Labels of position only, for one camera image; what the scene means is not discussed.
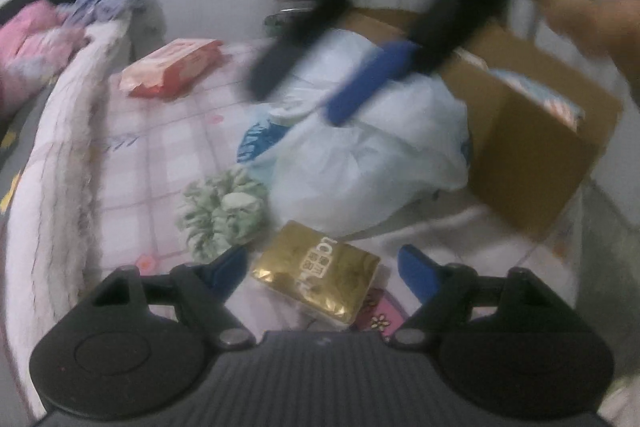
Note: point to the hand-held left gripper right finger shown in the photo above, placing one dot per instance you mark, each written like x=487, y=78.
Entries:
x=415, y=269

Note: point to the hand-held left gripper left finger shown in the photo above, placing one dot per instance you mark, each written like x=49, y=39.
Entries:
x=225, y=269

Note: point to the white plastic bag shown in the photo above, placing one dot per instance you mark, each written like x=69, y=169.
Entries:
x=360, y=167

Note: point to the brown cardboard box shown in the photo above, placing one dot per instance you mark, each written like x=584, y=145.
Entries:
x=530, y=167

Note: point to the pink cartoon quilt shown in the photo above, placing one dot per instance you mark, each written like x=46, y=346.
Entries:
x=30, y=37

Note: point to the red tissue packet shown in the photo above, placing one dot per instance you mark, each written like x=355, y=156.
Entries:
x=170, y=67

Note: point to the person's right hand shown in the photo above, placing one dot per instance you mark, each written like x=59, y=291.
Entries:
x=590, y=22

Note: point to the purple clothing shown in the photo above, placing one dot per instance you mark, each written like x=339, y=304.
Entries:
x=105, y=4

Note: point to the white striped quilted blanket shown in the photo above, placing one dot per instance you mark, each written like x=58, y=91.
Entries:
x=65, y=132

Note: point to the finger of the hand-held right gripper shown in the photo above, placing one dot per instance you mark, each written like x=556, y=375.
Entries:
x=370, y=82
x=300, y=47

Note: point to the gold tissue packet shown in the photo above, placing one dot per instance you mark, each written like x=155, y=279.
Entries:
x=315, y=272

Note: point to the green scrunchie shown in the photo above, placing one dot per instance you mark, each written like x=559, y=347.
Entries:
x=220, y=212

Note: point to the pink flower pouch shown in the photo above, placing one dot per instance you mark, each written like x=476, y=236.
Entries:
x=382, y=317

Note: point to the grey duck-print quilt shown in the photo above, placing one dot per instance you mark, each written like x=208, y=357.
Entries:
x=15, y=142

